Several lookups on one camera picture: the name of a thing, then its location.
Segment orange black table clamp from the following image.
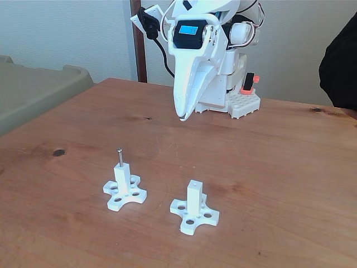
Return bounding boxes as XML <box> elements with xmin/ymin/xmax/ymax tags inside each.
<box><xmin>240</xmin><ymin>72</ymin><xmax>260</xmax><ymax>96</ymax></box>

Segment person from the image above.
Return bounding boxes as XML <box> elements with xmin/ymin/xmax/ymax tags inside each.
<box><xmin>319</xmin><ymin>12</ymin><xmax>357</xmax><ymax>111</ymax></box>

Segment olive plastic bin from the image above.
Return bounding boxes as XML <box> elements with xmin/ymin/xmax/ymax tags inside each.
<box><xmin>0</xmin><ymin>55</ymin><xmax>95</xmax><ymax>137</ymax></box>

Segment white red servo cable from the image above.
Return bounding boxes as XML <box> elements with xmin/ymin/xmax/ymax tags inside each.
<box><xmin>160</xmin><ymin>4</ymin><xmax>178</xmax><ymax>42</ymax></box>

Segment black camera cable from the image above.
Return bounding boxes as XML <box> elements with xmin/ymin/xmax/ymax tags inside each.
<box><xmin>151</xmin><ymin>37</ymin><xmax>176</xmax><ymax>79</ymax></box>

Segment black wrist camera white mount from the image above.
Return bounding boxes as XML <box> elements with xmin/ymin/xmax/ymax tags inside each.
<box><xmin>130</xmin><ymin>5</ymin><xmax>166</xmax><ymax>40</ymax></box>

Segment dark brown wooden post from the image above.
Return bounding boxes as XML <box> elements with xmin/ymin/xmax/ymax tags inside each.
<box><xmin>129</xmin><ymin>0</ymin><xmax>148</xmax><ymax>83</ymax></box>

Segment white perforated base plate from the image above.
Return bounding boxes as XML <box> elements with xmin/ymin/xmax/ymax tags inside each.
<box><xmin>227</xmin><ymin>90</ymin><xmax>262</xmax><ymax>121</ymax></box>

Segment white cross-base post stand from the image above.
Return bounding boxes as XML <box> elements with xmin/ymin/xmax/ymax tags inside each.
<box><xmin>102</xmin><ymin>163</ymin><xmax>148</xmax><ymax>212</ymax></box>
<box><xmin>169</xmin><ymin>180</ymin><xmax>220</xmax><ymax>235</ymax></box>

